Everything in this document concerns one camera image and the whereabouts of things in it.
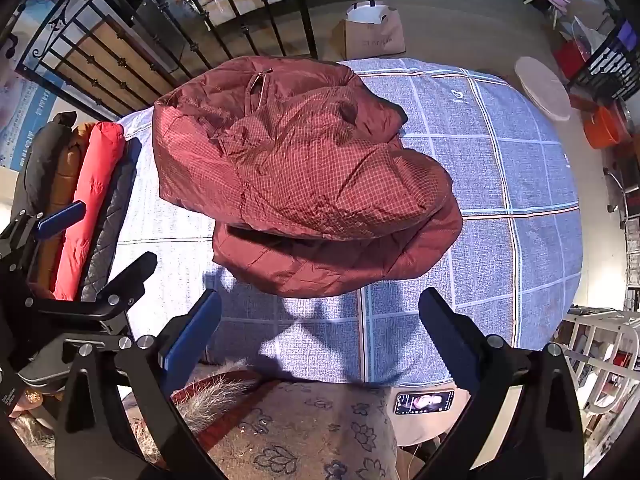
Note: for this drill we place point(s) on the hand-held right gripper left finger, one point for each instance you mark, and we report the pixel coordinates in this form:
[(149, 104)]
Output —
[(195, 340)]

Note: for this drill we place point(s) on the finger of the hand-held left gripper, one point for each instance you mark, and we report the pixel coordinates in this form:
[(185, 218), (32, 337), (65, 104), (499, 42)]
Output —
[(60, 219), (130, 277)]

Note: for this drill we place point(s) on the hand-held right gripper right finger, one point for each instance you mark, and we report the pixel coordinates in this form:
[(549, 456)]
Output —
[(450, 340)]

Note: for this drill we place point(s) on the maroon puffer jacket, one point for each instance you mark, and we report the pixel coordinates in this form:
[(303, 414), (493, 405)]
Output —
[(300, 160)]

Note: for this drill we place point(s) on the red puffer jacket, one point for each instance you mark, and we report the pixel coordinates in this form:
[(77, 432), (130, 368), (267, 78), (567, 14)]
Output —
[(95, 185)]

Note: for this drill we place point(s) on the brown rolled garment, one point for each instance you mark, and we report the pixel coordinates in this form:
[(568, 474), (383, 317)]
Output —
[(67, 170)]

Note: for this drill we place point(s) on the dark grey quilted jacket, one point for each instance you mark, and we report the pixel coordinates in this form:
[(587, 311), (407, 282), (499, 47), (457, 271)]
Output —
[(112, 230)]

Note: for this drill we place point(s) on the grey fur trim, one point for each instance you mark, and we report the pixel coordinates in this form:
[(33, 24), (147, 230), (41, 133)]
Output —
[(220, 392)]

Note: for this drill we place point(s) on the black rolled garment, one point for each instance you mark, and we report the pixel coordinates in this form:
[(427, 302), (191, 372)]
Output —
[(47, 160)]

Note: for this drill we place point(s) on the smartphone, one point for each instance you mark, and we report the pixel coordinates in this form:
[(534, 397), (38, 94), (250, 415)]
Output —
[(425, 402)]

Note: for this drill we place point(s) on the person's floral garment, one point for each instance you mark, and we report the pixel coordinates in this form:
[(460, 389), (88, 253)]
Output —
[(310, 435)]

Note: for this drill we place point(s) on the white rack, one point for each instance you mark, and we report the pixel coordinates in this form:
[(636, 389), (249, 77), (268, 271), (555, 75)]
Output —
[(600, 360)]

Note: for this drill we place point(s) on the orange plastic basin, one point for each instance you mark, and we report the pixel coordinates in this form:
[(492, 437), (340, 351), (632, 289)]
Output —
[(605, 130)]

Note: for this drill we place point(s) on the round white stool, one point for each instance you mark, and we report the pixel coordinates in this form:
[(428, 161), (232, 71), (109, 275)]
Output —
[(542, 87)]

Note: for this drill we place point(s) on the brown paper bag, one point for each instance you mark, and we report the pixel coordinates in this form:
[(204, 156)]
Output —
[(370, 35)]

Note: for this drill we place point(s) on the black slatted crate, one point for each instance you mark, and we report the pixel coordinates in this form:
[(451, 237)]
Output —
[(605, 65)]

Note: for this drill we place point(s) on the metal chair frame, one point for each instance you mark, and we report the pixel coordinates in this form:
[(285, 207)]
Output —
[(617, 195)]

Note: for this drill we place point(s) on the black iron bed frame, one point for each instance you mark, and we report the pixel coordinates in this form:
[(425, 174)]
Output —
[(302, 10)]

